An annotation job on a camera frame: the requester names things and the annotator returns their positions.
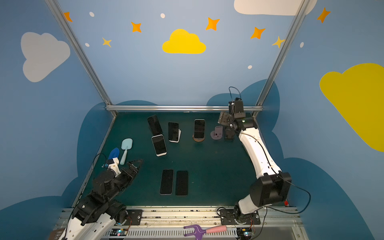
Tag small black phone stand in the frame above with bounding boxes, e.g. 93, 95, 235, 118
224, 127, 236, 141

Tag purple round phone stand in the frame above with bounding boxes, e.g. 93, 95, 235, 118
210, 126, 223, 141

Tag purple phone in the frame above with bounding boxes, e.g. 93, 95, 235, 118
160, 169, 174, 195

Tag white framed phone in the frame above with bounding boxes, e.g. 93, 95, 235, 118
152, 135, 167, 157

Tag black phone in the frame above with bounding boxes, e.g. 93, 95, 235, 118
168, 122, 180, 143
176, 171, 189, 196
146, 114, 164, 136

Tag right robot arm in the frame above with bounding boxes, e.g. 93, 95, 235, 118
218, 98, 292, 225

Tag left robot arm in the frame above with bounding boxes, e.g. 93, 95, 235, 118
59, 158, 143, 240

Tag phone on wooden stand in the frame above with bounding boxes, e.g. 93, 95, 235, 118
194, 119, 206, 139

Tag round wooden phone stand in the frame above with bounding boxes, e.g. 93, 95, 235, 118
193, 135, 205, 142

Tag black folding phone stand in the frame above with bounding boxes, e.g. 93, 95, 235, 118
147, 118, 164, 137

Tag white phone stand rear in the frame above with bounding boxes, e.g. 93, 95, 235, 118
177, 129, 182, 143

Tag light blue toy shovel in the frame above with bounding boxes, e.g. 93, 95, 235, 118
120, 138, 133, 165

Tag purple pink toy fork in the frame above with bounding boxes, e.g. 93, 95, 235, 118
184, 225, 227, 240

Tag aluminium frame rail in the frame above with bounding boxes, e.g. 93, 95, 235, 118
105, 104, 264, 113

